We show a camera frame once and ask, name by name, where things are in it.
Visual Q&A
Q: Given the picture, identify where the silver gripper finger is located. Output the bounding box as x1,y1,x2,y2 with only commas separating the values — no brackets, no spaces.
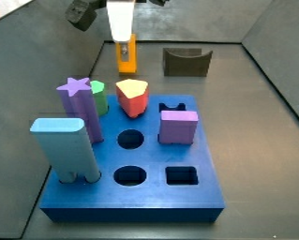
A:
106,0,134,54

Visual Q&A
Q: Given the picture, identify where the black curved stand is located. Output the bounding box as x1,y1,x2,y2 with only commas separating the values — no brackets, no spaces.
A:
163,48,212,77

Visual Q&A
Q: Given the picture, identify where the blue shape sorter board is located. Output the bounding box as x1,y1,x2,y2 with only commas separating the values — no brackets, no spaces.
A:
40,95,225,222

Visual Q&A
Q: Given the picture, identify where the purple star block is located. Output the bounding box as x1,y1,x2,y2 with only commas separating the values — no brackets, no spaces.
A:
56,77,104,143

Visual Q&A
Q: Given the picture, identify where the purple square block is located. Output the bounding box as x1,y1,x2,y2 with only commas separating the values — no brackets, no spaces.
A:
158,111,199,144

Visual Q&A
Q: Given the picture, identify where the green hexagon block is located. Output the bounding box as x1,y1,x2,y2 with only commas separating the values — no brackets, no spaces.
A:
89,81,109,116

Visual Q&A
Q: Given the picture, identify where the yellow arch block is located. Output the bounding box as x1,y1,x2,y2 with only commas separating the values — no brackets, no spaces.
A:
114,35,136,73

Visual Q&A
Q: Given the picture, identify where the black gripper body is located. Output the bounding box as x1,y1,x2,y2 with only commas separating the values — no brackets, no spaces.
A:
64,0,169,32

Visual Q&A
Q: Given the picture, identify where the light blue tall block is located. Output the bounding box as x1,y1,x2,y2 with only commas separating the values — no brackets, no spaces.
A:
29,118,100,183

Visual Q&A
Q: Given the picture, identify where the red pentagon block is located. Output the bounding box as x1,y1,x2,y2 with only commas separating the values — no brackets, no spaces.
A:
114,79,149,118

